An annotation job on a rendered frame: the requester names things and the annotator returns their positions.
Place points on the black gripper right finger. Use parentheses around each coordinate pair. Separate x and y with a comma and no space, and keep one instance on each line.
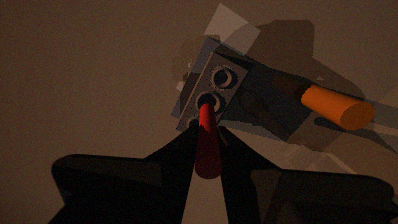
(255,189)

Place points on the red peg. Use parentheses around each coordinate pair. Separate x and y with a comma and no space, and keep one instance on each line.
(208,164)

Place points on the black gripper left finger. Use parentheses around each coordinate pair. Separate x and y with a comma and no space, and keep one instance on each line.
(160,180)

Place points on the orange cylinder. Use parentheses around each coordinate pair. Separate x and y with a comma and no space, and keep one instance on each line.
(345,111)

